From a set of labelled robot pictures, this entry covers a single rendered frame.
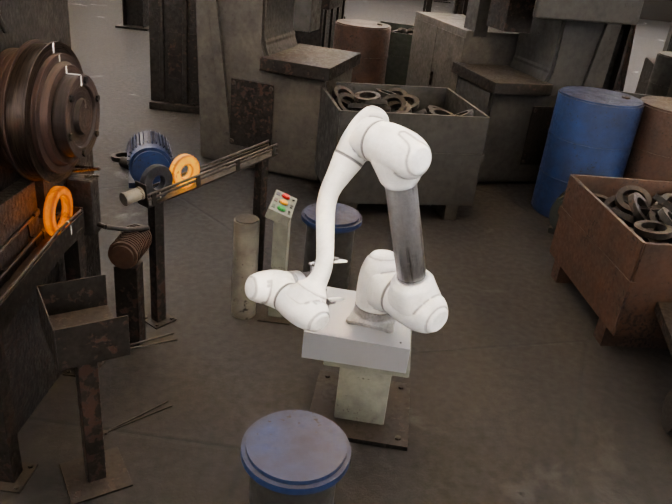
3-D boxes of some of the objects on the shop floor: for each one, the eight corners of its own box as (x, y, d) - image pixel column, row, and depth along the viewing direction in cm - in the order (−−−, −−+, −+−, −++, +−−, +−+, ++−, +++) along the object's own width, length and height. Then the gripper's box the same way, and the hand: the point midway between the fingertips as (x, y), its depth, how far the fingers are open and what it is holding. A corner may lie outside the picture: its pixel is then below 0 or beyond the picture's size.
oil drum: (538, 222, 476) (569, 98, 436) (523, 192, 529) (549, 80, 489) (621, 232, 475) (660, 109, 435) (597, 201, 528) (630, 89, 488)
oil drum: (324, 111, 694) (332, 22, 655) (329, 98, 747) (336, 15, 708) (381, 117, 693) (392, 29, 653) (381, 104, 746) (392, 21, 707)
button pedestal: (256, 324, 323) (262, 207, 296) (264, 299, 345) (270, 188, 317) (288, 327, 323) (297, 211, 295) (295, 302, 344) (303, 192, 317)
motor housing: (112, 349, 294) (105, 241, 270) (129, 323, 314) (124, 219, 290) (141, 353, 294) (136, 244, 270) (156, 326, 313) (153, 223, 290)
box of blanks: (327, 219, 444) (338, 105, 410) (308, 175, 516) (316, 75, 482) (471, 221, 466) (493, 112, 432) (433, 178, 538) (450, 83, 504)
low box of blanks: (743, 363, 334) (796, 246, 305) (605, 356, 327) (645, 236, 298) (655, 274, 417) (689, 176, 388) (543, 267, 410) (569, 167, 381)
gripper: (294, 245, 221) (337, 243, 237) (289, 318, 224) (332, 311, 240) (309, 247, 216) (353, 246, 232) (304, 322, 219) (348, 315, 235)
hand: (340, 279), depth 235 cm, fingers open, 13 cm apart
